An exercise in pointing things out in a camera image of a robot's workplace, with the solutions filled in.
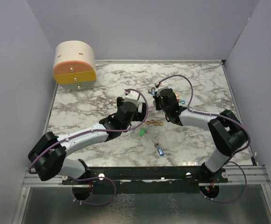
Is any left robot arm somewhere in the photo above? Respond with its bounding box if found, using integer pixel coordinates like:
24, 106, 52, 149
28, 97, 149, 184

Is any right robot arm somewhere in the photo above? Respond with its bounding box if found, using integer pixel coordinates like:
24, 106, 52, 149
153, 89, 250, 182

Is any orange s-shaped carabiner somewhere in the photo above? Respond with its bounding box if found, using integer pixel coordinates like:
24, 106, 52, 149
145, 120, 156, 125
154, 121, 164, 126

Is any green key tag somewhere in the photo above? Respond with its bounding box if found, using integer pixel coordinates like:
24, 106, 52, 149
139, 128, 148, 137

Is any blue window tag with key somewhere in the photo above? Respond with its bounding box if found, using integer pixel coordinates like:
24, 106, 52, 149
151, 140, 164, 156

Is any round three-drawer storage box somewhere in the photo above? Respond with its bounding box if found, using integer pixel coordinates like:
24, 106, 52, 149
52, 41, 97, 91

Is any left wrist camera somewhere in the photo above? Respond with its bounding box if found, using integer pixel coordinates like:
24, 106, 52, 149
124, 91, 140, 107

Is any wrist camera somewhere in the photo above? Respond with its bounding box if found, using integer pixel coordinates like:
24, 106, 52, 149
155, 82, 166, 96
124, 91, 140, 107

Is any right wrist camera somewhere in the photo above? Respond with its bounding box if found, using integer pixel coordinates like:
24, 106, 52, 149
155, 82, 166, 96

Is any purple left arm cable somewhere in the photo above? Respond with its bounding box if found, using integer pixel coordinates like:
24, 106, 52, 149
27, 89, 149, 206

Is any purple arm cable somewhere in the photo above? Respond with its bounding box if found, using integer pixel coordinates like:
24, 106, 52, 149
27, 89, 149, 206
157, 75, 252, 203

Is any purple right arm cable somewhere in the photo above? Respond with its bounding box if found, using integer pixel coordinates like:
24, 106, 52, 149
157, 75, 252, 203

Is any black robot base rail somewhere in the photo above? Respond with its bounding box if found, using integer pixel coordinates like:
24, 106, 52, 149
62, 166, 228, 195

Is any aluminium frame rail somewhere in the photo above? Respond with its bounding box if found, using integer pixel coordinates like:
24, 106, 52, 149
23, 167, 271, 187

